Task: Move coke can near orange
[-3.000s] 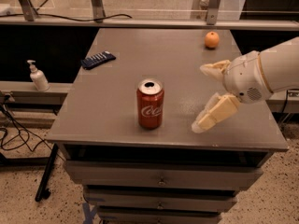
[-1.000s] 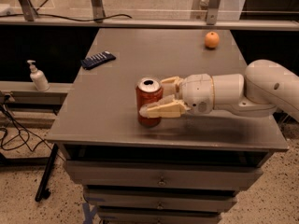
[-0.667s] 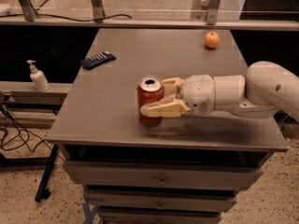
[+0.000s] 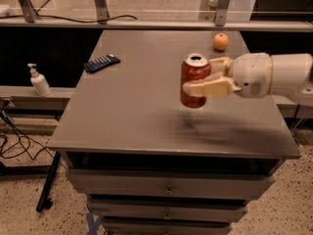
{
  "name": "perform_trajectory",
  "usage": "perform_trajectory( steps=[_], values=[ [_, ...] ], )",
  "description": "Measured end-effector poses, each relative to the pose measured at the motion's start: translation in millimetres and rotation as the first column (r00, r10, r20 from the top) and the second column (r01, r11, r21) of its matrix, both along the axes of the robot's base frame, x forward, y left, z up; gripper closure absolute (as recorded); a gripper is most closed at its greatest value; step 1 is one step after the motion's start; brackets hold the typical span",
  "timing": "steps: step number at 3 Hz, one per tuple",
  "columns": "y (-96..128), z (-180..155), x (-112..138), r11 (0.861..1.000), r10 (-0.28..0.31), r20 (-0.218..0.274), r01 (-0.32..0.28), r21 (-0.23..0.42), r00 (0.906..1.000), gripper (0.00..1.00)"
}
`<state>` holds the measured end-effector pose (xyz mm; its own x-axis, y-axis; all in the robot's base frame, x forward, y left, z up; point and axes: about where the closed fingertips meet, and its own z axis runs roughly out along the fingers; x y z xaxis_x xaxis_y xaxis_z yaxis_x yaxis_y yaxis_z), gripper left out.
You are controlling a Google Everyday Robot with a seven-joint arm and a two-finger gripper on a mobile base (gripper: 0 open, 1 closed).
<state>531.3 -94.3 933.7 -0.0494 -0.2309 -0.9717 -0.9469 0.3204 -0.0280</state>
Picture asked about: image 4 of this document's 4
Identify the grey drawer cabinet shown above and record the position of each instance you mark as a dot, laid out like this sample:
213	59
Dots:
150	166

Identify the orange fruit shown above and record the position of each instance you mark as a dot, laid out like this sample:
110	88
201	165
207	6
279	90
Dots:
220	41

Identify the dark blue snack packet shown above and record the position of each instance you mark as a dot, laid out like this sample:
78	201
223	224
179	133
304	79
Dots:
101	63

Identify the metal railing frame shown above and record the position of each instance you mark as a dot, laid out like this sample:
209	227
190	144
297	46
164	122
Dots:
248	15

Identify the red coke can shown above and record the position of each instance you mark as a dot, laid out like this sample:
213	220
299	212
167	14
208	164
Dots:
194	68

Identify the black bar on floor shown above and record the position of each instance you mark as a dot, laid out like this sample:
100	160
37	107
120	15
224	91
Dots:
45	202

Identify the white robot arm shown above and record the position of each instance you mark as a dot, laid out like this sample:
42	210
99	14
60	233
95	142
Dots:
291	77

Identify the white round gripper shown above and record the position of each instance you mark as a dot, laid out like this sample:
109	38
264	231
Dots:
250	72

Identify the white pump soap bottle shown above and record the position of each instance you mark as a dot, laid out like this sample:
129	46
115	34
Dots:
39	81

